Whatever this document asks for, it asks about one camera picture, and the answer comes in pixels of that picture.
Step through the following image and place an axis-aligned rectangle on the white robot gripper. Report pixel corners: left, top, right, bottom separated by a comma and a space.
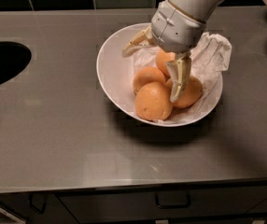
121, 0, 206, 103

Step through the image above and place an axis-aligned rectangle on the orange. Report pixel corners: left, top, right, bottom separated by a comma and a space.
133, 67, 165, 93
134, 82, 173, 121
173, 76, 203, 108
155, 49, 175, 77

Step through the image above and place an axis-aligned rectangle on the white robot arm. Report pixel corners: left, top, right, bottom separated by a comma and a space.
122, 0, 225, 102

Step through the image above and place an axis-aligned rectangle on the white ceramic bowl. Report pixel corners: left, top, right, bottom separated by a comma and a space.
96, 23, 223, 127

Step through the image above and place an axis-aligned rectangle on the white paper napkin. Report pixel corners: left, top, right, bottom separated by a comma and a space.
130, 33, 232, 127

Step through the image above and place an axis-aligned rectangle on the black round object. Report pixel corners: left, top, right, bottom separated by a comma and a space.
0, 41, 32, 84

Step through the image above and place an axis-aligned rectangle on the dark cabinet drawer front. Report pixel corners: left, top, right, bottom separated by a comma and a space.
59, 186, 267, 223

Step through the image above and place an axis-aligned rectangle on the black drawer handle centre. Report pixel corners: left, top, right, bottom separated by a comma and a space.
155, 191, 191, 209

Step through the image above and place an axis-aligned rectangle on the black drawer handle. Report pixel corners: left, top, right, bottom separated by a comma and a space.
155, 191, 191, 209
28, 193, 47, 215

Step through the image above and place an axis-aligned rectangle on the black drawer handle left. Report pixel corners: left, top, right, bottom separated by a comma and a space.
28, 193, 47, 215

